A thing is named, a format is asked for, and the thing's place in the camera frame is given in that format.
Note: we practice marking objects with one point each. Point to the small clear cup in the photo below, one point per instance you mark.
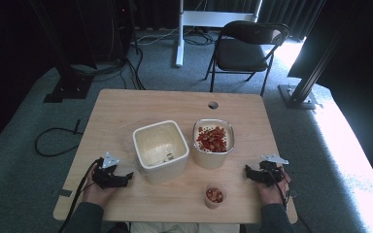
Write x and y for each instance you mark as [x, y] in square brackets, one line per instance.
[214, 204]

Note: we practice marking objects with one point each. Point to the dark crumbs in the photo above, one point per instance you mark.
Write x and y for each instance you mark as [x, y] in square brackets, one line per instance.
[167, 157]

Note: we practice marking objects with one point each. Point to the person's right hand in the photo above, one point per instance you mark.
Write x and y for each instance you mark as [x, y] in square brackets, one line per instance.
[270, 194]

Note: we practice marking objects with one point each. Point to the person's left hand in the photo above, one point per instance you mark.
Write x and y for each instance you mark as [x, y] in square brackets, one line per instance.
[95, 194]

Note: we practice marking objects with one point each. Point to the black folding chair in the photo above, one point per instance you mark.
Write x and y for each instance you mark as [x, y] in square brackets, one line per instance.
[241, 55]

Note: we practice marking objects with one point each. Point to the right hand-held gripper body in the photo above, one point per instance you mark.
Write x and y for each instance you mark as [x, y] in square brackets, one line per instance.
[268, 171]

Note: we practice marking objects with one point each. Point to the black equipment cabinet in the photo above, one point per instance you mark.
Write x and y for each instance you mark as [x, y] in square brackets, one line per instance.
[107, 29]

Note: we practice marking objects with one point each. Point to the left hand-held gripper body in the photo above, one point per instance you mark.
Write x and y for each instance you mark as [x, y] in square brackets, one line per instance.
[107, 176]

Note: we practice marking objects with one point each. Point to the grey tape strip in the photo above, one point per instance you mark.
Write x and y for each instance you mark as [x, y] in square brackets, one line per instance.
[292, 193]
[62, 193]

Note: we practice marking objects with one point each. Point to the empty white square container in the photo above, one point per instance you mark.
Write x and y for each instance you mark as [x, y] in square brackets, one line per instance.
[160, 145]

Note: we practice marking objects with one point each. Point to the black metal post with base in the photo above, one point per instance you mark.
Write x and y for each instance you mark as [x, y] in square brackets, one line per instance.
[299, 97]

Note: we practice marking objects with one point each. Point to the white desk frame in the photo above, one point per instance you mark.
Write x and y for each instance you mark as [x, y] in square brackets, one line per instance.
[207, 18]

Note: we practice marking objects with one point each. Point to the pile of red dried pieces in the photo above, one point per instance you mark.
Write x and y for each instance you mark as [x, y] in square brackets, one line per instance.
[213, 139]

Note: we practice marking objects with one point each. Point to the white container with metal rim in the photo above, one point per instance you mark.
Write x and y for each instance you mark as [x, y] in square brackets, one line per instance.
[212, 158]

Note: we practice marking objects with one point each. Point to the black floor stand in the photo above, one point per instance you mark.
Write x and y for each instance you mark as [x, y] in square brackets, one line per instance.
[68, 84]

